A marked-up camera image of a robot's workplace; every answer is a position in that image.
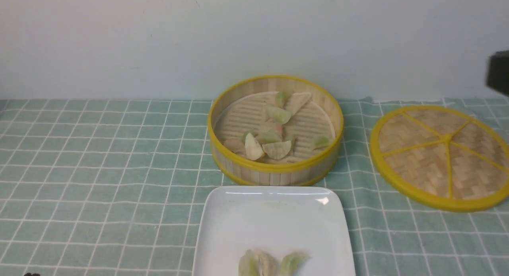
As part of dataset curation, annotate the green white dumpling on plate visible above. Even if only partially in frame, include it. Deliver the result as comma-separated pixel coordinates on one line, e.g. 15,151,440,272
238,249,278,276

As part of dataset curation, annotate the pink dumpling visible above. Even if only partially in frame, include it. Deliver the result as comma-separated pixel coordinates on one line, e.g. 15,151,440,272
223,138,245,154
271,122,284,139

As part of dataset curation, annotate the white dumpling top right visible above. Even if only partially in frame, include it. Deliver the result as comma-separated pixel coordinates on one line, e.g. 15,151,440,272
284,92,313,115

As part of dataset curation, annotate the pale green dumpling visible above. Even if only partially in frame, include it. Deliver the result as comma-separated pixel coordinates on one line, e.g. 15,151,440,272
266,105,292,125
256,131,282,144

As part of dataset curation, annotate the yellow rimmed woven steamer lid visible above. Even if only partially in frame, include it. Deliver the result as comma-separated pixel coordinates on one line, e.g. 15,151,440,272
369,105,509,212

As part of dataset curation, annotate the green dumpling top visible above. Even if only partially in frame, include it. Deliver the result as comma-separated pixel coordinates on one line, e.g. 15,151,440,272
274,90,293,109

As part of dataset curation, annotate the pink dumpling centre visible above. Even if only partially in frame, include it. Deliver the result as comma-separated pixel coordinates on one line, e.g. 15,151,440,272
271,122,284,139

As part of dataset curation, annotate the pale green dumpling middle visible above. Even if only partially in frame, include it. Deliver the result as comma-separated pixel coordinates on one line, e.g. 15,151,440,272
256,131,282,144

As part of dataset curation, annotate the white dumpling front centre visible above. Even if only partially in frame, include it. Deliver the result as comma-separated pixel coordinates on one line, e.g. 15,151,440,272
262,140,292,160

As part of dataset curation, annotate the green checkered tablecloth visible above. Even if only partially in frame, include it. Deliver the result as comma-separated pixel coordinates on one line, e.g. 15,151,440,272
0,98,509,276

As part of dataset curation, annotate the white square plate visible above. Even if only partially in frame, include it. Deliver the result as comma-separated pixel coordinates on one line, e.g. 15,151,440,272
192,186,356,276

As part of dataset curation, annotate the pale green dumpling centre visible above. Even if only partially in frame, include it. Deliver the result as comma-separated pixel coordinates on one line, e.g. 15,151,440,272
266,105,292,125

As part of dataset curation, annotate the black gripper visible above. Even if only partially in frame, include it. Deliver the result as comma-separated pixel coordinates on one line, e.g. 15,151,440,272
486,50,509,97

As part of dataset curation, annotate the yellow rimmed bamboo steamer basket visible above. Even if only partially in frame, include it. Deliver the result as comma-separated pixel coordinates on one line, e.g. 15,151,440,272
207,75,344,187

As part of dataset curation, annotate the pink dumpling left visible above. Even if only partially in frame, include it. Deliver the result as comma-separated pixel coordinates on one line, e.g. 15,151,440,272
223,138,245,154

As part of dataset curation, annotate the white dumpling front left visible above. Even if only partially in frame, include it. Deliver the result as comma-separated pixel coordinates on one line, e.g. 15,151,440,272
244,133,265,161

